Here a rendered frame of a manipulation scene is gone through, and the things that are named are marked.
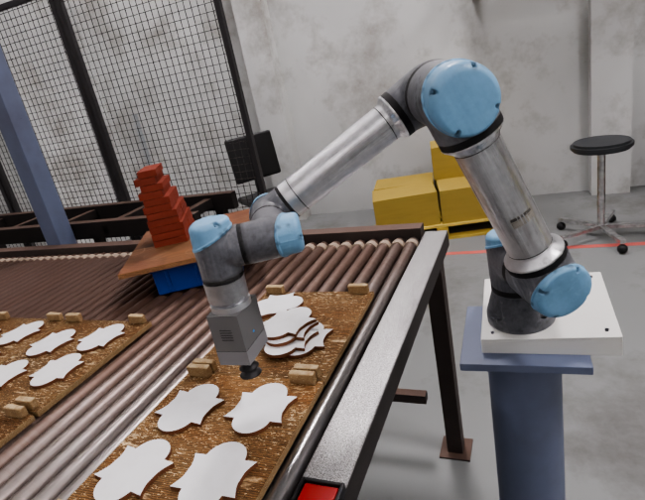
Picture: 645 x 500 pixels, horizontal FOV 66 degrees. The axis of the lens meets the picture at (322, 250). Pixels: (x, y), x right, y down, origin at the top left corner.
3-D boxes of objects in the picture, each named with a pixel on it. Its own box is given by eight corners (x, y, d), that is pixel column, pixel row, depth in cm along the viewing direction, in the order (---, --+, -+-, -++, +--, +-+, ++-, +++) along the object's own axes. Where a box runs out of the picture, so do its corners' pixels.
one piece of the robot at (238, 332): (210, 277, 97) (231, 348, 103) (186, 299, 89) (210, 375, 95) (255, 275, 94) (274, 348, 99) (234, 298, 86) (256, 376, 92)
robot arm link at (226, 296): (194, 288, 88) (216, 268, 95) (201, 311, 90) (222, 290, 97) (232, 286, 86) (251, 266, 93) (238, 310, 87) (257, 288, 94)
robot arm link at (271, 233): (294, 199, 94) (236, 211, 94) (299, 216, 84) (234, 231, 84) (302, 237, 97) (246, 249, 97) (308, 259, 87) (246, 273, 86)
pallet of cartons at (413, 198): (513, 202, 470) (508, 128, 445) (515, 240, 387) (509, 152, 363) (383, 213, 515) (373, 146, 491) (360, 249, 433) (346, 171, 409)
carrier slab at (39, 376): (153, 325, 151) (148, 312, 150) (39, 417, 116) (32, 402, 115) (70, 323, 165) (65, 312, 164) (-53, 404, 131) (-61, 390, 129)
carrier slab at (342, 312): (374, 296, 141) (373, 291, 141) (324, 386, 106) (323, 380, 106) (266, 297, 155) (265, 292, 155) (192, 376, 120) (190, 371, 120)
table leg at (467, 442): (472, 439, 207) (452, 250, 177) (469, 461, 196) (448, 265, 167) (444, 437, 211) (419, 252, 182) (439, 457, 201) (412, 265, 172)
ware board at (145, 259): (262, 209, 215) (261, 205, 215) (266, 246, 169) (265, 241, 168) (147, 235, 212) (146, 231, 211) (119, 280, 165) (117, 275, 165)
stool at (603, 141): (649, 218, 378) (652, 124, 353) (668, 253, 322) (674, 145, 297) (556, 223, 404) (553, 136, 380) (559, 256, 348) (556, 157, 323)
